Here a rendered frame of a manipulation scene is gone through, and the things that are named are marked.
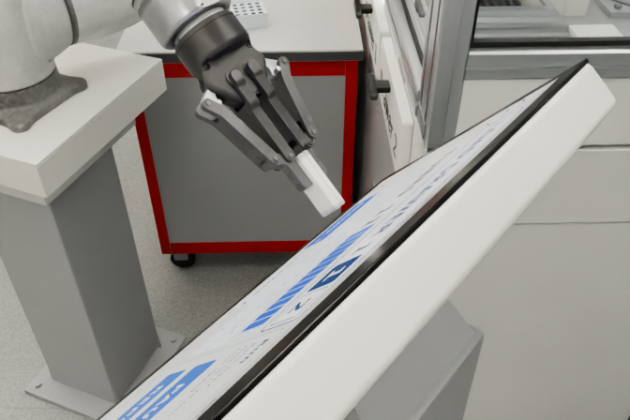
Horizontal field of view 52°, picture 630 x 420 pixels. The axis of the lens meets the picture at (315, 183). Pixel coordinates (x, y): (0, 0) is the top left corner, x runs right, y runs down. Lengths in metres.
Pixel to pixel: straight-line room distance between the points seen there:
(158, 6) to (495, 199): 0.39
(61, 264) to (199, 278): 0.69
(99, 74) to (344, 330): 1.07
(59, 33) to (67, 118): 0.15
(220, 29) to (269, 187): 1.14
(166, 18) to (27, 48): 0.56
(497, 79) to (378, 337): 0.56
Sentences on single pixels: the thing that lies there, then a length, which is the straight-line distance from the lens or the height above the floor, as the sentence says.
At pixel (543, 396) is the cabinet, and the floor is 0.33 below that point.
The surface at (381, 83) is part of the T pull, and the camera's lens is 1.12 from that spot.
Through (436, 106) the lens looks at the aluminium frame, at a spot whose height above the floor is 1.01.
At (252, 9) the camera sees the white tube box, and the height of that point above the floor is 0.79.
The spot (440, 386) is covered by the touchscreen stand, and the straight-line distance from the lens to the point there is 0.55.
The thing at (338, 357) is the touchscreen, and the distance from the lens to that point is 0.35.
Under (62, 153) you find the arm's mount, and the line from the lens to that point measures 1.19.
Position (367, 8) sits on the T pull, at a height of 0.91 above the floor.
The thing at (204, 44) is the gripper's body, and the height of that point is 1.17.
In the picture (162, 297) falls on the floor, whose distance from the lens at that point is 2.00.
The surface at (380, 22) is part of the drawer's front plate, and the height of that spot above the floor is 0.93.
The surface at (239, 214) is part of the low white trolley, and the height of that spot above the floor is 0.24.
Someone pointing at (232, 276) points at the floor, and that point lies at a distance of 2.02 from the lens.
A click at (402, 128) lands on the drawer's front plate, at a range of 1.00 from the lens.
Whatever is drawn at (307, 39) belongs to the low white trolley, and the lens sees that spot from 1.59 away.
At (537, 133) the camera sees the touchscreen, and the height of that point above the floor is 1.19.
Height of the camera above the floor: 1.47
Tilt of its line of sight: 39 degrees down
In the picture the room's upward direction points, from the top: straight up
